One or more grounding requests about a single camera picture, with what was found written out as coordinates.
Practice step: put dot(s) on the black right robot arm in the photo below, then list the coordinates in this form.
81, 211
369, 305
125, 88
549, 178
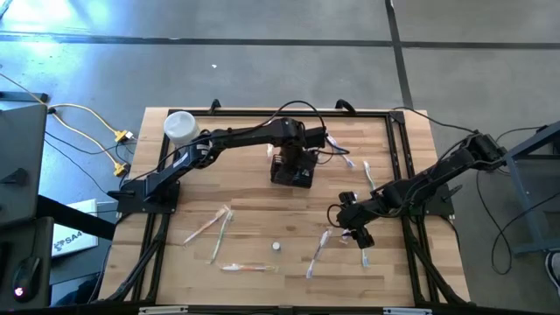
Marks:
437, 170

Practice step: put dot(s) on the blue-grey metal cart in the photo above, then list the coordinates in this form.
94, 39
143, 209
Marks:
534, 139

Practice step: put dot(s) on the black table clamp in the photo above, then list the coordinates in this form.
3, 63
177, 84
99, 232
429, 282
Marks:
345, 105
214, 105

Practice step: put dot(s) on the white edge bracket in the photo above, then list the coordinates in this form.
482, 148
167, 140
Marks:
407, 311
164, 310

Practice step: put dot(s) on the pale orange toothbrush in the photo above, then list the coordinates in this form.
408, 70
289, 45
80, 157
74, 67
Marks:
205, 225

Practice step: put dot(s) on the black desk mat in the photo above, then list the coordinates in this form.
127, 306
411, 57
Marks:
9, 236

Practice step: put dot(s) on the person's shoe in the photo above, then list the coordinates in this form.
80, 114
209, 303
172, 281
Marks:
555, 267

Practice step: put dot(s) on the black computer mouse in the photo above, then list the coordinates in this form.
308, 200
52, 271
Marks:
26, 275

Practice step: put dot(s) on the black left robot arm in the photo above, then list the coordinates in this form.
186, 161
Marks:
245, 135

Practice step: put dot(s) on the purple toothbrush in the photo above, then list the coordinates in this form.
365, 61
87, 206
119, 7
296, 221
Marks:
318, 254

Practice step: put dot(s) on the blue mouthwash bottle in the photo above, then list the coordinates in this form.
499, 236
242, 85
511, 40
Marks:
276, 246

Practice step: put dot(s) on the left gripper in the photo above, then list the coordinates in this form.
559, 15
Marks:
315, 137

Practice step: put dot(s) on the blue-green toothbrush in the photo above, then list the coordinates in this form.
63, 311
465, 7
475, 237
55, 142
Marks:
365, 260

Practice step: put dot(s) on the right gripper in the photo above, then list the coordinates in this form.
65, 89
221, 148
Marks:
356, 216

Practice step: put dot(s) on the grey desk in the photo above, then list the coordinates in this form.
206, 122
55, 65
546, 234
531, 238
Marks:
22, 140

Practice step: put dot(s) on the blue toothbrush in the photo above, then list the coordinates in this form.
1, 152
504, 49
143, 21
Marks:
345, 158

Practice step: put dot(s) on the black desk beam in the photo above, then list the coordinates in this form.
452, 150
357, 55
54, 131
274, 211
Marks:
74, 216

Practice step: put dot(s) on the white wipes canister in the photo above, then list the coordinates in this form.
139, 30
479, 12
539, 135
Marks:
180, 124

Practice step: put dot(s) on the white printed box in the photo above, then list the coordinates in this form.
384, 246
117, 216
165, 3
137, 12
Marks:
72, 236

